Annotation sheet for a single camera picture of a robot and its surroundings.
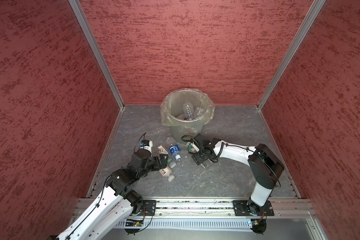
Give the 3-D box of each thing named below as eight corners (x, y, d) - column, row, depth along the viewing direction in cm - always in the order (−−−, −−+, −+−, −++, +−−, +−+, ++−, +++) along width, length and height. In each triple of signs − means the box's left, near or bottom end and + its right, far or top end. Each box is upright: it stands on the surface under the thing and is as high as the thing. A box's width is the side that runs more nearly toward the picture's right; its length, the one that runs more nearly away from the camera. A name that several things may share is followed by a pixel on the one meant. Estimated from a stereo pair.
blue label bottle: (175, 162, 91) (174, 158, 87) (168, 148, 97) (168, 144, 93) (183, 158, 92) (183, 155, 88) (176, 145, 98) (176, 141, 94)
